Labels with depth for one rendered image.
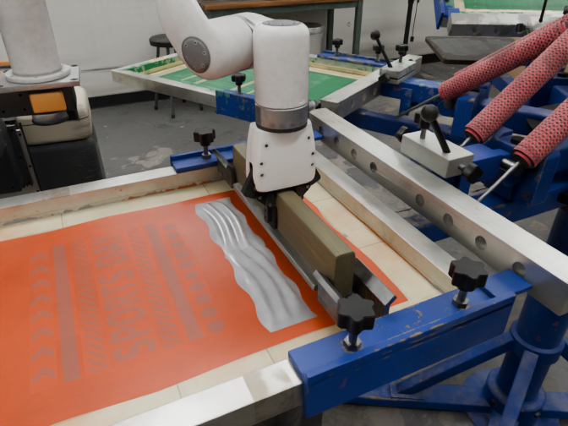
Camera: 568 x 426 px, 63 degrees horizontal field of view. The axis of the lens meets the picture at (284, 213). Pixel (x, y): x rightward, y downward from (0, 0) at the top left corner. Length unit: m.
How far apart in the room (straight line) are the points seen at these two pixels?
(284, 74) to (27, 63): 0.62
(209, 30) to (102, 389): 0.45
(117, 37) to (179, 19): 3.85
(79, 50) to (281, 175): 3.87
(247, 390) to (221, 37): 0.42
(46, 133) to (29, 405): 1.21
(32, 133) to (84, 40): 2.80
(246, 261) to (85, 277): 0.24
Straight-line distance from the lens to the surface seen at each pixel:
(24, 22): 1.09
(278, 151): 0.67
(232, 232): 0.80
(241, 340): 0.62
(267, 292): 0.68
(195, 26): 0.63
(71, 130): 1.71
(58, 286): 0.77
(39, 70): 1.10
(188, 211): 0.88
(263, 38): 0.62
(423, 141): 0.88
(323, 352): 0.55
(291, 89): 0.63
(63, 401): 0.61
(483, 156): 0.95
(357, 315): 0.51
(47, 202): 0.94
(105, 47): 4.49
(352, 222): 0.84
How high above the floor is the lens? 1.41
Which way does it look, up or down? 32 degrees down
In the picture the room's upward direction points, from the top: straight up
